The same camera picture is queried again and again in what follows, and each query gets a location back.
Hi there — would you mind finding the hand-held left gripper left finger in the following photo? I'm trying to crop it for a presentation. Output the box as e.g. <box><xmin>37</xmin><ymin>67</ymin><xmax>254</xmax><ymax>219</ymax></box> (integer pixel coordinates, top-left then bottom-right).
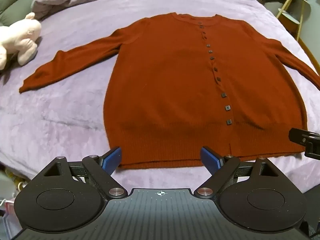
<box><xmin>43</xmin><ymin>147</ymin><xmax>127</xmax><ymax>198</ymax></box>

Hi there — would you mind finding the purple bed sheet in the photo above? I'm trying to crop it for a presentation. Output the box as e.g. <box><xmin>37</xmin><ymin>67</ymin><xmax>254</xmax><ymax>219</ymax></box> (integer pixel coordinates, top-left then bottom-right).
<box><xmin>0</xmin><ymin>0</ymin><xmax>320</xmax><ymax>189</ymax></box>

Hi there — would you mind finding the pink plush toy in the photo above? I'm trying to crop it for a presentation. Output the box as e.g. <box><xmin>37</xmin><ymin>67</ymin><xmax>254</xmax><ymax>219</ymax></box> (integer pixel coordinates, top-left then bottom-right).
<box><xmin>0</xmin><ymin>12</ymin><xmax>42</xmax><ymax>71</ymax></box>

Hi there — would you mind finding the grey green pillow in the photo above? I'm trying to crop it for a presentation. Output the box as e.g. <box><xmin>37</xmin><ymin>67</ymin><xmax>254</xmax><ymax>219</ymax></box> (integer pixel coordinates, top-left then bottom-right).
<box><xmin>0</xmin><ymin>0</ymin><xmax>48</xmax><ymax>27</ymax></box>

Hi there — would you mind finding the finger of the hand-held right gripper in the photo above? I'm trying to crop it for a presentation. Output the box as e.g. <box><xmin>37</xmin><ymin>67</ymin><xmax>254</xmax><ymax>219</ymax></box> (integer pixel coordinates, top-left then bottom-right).
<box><xmin>288</xmin><ymin>127</ymin><xmax>320</xmax><ymax>161</ymax></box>

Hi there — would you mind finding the yellow legged side table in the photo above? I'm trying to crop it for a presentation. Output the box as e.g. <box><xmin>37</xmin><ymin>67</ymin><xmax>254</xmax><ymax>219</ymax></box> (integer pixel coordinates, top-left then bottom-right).
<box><xmin>276</xmin><ymin>0</ymin><xmax>312</xmax><ymax>42</ymax></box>

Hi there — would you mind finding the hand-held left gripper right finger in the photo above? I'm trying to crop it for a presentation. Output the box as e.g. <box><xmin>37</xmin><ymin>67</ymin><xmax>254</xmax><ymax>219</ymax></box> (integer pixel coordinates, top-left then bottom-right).
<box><xmin>196</xmin><ymin>146</ymin><xmax>278</xmax><ymax>198</ymax></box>

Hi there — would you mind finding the rust red knitted cardigan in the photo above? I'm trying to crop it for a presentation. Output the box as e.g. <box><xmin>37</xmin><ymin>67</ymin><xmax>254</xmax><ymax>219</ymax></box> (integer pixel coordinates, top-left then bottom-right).
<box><xmin>19</xmin><ymin>12</ymin><xmax>320</xmax><ymax>169</ymax></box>

